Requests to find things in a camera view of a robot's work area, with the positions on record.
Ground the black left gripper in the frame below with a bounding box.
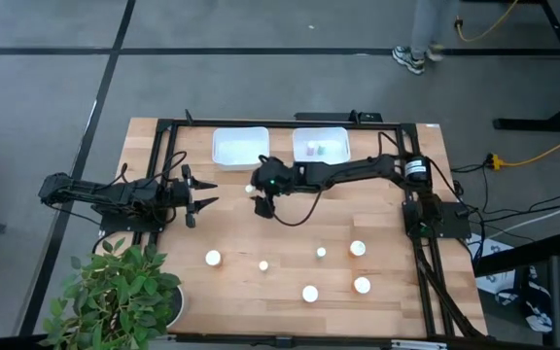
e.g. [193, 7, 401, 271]
[162, 163, 221, 229]

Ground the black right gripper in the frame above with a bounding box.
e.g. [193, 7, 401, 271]
[250, 155, 306, 221]

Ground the white plastic bin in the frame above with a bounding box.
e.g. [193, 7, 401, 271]
[211, 125, 271, 172]
[292, 126, 352, 166]

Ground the black bar device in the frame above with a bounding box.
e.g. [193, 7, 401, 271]
[293, 109, 384, 123]

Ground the white plant pot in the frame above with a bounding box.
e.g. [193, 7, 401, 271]
[162, 284, 186, 332]

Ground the green leafy plant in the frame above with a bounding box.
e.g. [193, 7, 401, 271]
[36, 236, 183, 350]

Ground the person's shoe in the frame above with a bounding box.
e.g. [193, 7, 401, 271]
[425, 42, 447, 63]
[390, 45, 427, 77]

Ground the person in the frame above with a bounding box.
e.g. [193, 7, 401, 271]
[390, 0, 461, 77]

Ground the blue white patterned bag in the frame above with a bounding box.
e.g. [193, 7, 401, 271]
[469, 232, 556, 334]

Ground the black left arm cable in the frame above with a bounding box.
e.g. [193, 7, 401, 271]
[114, 151, 189, 229]

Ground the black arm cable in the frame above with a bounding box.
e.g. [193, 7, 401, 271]
[270, 169, 339, 228]
[114, 151, 189, 229]

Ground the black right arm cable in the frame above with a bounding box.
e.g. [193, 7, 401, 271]
[270, 169, 339, 228]

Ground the black aluminium table frame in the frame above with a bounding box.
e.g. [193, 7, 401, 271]
[133, 109, 488, 341]

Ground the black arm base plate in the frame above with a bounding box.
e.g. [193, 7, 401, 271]
[402, 199, 472, 240]
[98, 203, 167, 233]

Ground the black power cable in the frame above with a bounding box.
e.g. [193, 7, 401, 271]
[447, 162, 560, 244]

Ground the black cable bundle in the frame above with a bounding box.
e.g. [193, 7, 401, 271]
[413, 232, 488, 339]

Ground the orange cable with plug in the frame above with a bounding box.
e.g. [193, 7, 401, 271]
[484, 122, 560, 171]

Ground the yellow extension cable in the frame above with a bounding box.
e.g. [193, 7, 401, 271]
[454, 0, 520, 44]

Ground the white floor cable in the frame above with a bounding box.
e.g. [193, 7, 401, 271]
[483, 193, 560, 239]

